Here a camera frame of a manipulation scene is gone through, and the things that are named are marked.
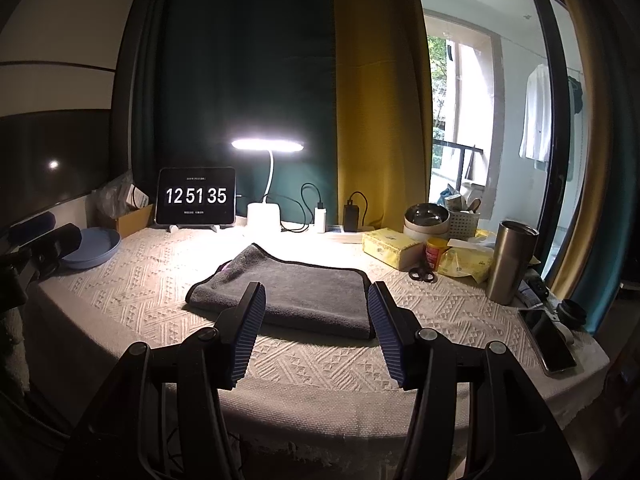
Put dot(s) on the red and yellow can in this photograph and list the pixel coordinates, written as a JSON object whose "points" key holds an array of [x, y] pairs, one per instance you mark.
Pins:
{"points": [[434, 255]]}

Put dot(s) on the yellow plastic packet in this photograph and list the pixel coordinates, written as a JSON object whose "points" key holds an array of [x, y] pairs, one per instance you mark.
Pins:
{"points": [[467, 262]]}

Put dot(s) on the dark green curtain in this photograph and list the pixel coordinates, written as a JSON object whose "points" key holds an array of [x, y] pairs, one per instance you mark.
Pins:
{"points": [[230, 75]]}

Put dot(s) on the white plastic basket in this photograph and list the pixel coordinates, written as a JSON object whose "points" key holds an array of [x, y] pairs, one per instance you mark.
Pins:
{"points": [[464, 222]]}

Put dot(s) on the grey towel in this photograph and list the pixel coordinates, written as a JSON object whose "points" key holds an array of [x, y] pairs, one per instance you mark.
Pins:
{"points": [[305, 290]]}

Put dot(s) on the white charger plug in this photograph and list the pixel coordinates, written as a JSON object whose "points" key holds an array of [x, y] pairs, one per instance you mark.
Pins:
{"points": [[320, 217]]}

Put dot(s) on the tablet with clock display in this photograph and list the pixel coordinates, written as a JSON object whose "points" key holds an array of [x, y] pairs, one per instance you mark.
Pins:
{"points": [[196, 196]]}

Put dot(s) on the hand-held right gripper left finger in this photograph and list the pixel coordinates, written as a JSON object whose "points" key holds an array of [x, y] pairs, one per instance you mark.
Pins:
{"points": [[248, 330]]}

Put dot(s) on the yellow curtain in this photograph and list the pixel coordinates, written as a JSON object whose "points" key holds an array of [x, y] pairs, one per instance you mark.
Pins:
{"points": [[382, 95]]}

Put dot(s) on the black camera lens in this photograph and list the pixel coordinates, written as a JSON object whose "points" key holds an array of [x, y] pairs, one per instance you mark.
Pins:
{"points": [[575, 312]]}

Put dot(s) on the steel bowl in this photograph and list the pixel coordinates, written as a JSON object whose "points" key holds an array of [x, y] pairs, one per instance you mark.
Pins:
{"points": [[426, 217]]}

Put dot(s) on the steel tumbler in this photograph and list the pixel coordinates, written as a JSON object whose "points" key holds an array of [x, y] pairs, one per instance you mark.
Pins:
{"points": [[511, 262]]}

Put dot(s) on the blue plate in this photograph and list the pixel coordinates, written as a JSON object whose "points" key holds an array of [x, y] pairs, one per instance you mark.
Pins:
{"points": [[90, 249]]}

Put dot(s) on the black monitor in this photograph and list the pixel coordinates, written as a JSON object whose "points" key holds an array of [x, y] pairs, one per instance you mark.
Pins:
{"points": [[50, 160]]}

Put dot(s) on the yellow tissue pack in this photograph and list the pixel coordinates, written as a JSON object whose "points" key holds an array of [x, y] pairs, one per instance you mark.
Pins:
{"points": [[391, 248]]}

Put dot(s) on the white hanging shirt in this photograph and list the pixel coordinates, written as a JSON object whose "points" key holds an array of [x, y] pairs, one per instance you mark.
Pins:
{"points": [[536, 112]]}

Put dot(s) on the teal hanging garment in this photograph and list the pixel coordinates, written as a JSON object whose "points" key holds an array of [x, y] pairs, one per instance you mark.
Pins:
{"points": [[576, 94]]}

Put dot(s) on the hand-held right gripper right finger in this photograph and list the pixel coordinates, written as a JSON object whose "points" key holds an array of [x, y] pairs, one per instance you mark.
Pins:
{"points": [[387, 332]]}

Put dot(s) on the black clamp mount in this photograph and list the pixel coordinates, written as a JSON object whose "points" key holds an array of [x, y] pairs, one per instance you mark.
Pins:
{"points": [[35, 255]]}

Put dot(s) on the white desk lamp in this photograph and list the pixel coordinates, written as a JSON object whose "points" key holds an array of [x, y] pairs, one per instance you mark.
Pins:
{"points": [[267, 160]]}

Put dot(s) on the black scissors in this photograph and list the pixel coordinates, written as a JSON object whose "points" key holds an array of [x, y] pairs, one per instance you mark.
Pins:
{"points": [[421, 274]]}

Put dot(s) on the white power strip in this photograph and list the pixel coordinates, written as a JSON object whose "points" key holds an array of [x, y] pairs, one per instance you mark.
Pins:
{"points": [[350, 234]]}

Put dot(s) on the clear plastic bag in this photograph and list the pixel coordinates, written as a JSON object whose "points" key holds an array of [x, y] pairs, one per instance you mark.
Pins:
{"points": [[112, 197]]}

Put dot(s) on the cardboard box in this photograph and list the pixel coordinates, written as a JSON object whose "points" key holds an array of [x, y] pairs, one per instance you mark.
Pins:
{"points": [[134, 220]]}

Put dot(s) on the smartphone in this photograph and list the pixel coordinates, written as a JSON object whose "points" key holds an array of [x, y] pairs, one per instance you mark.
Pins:
{"points": [[547, 341]]}

